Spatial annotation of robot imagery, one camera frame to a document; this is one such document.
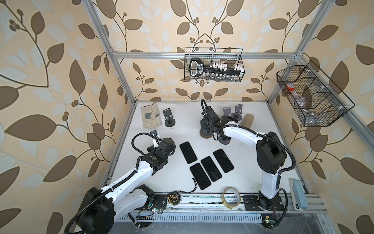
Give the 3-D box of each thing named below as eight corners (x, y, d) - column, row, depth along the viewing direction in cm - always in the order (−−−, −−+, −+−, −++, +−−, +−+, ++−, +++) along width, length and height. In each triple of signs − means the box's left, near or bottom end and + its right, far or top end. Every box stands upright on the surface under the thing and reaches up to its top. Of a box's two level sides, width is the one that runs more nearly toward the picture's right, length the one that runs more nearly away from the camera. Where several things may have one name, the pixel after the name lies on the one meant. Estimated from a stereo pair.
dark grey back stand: (166, 128, 107) (164, 119, 98) (163, 120, 111) (160, 111, 103) (174, 125, 109) (173, 115, 100) (171, 117, 113) (169, 108, 104)
